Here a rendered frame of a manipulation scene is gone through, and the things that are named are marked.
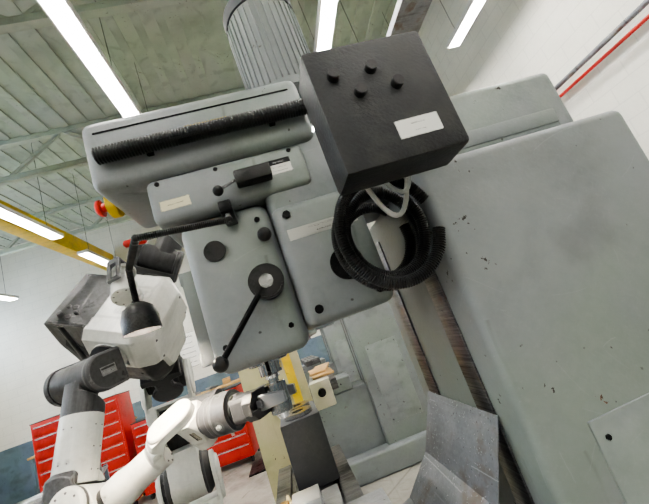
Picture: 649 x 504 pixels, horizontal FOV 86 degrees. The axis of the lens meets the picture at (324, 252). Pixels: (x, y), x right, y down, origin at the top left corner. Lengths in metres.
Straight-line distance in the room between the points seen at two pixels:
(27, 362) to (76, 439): 10.77
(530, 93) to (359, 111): 0.63
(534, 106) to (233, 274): 0.83
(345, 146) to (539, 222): 0.41
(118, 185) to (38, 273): 11.21
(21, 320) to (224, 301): 11.33
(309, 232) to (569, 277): 0.49
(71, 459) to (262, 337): 0.52
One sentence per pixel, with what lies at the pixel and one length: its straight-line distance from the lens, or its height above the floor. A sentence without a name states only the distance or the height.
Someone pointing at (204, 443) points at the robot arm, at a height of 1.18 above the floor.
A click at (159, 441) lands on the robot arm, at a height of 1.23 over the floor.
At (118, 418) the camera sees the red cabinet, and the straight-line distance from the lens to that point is 5.93.
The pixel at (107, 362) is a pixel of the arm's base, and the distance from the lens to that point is 1.07.
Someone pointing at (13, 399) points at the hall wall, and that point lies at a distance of 11.93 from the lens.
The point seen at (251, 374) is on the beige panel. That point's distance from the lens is 2.54.
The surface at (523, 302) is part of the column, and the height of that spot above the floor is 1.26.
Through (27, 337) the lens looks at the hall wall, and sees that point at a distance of 11.84.
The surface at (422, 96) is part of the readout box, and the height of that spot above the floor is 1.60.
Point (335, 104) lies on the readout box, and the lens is 0.55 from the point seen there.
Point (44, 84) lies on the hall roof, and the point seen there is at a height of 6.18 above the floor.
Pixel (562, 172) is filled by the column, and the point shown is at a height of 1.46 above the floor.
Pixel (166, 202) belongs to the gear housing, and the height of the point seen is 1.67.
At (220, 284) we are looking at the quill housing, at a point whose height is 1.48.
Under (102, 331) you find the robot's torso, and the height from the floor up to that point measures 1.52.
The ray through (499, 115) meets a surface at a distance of 1.00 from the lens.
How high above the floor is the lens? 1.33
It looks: 12 degrees up
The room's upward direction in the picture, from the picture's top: 20 degrees counter-clockwise
